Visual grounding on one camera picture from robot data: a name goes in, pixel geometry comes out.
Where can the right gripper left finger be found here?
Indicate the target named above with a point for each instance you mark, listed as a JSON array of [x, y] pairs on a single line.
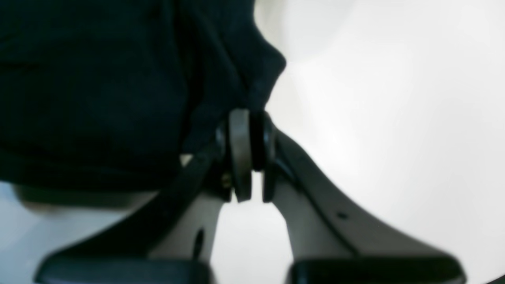
[[171, 229]]

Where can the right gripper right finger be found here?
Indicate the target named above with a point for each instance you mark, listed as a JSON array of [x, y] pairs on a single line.
[[330, 233]]

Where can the black t-shirt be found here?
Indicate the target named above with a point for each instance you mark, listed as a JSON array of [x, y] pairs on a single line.
[[106, 94]]

